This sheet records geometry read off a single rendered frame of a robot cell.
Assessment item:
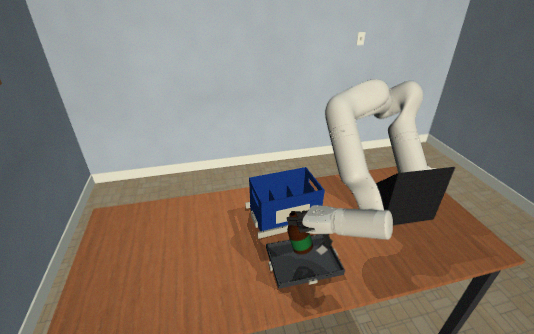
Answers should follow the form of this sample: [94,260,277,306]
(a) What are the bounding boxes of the blue plastic crate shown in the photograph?
[249,167,325,231]

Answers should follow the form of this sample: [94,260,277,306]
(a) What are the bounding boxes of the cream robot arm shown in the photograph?
[325,79,437,240]

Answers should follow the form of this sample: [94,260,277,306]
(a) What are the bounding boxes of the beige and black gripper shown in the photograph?
[286,205,338,234]

